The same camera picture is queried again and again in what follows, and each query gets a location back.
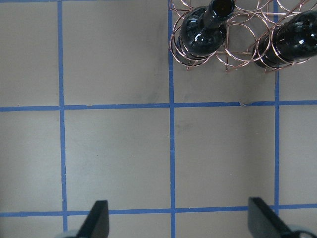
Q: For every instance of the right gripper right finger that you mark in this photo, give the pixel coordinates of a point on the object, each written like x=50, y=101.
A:
x=264, y=223

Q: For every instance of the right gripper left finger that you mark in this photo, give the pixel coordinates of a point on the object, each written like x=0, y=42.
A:
x=96, y=224

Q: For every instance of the dark wine bottle in basket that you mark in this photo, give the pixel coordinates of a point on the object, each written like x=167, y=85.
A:
x=203, y=29

